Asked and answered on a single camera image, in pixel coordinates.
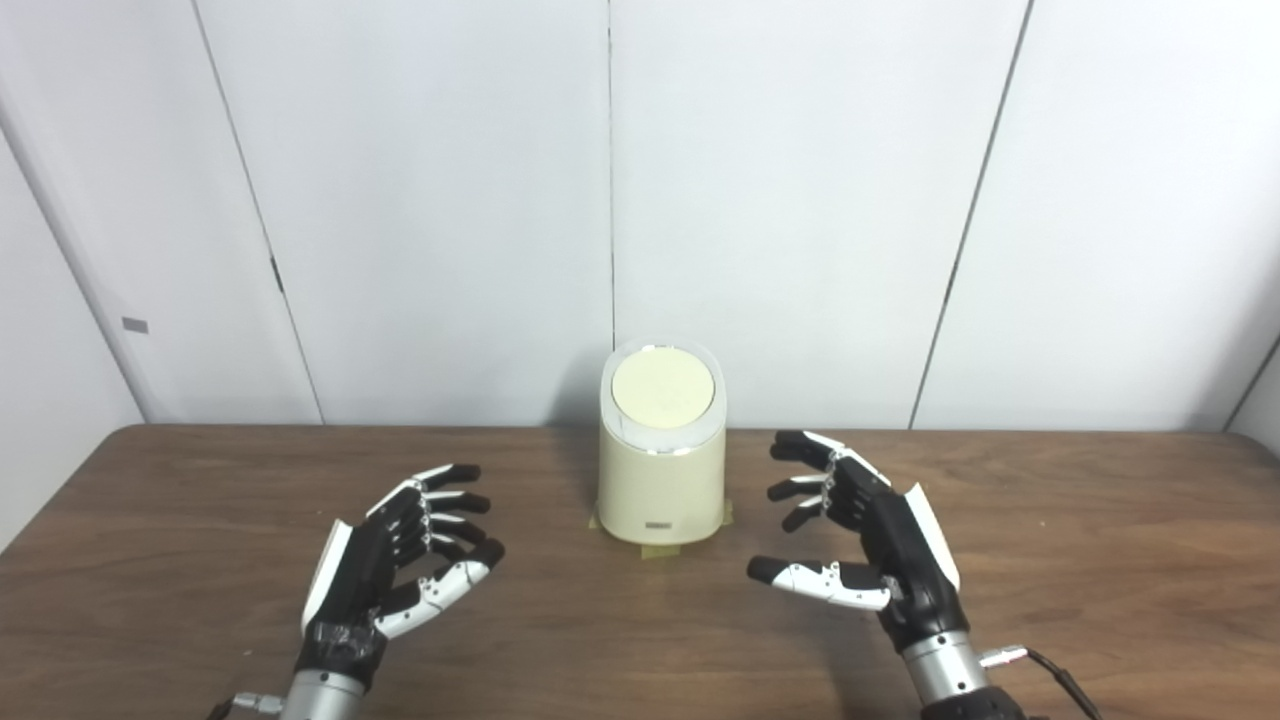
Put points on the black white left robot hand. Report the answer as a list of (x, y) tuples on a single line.
[(360, 580)]

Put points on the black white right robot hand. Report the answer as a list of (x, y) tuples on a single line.
[(910, 560)]

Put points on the cream round bin lid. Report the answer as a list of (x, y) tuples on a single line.
[(663, 388)]

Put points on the cream-colored round bin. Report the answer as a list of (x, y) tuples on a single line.
[(660, 490)]

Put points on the black wall panel hinge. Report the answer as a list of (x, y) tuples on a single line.
[(277, 275)]

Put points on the small grey wall label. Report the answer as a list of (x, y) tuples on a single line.
[(135, 325)]

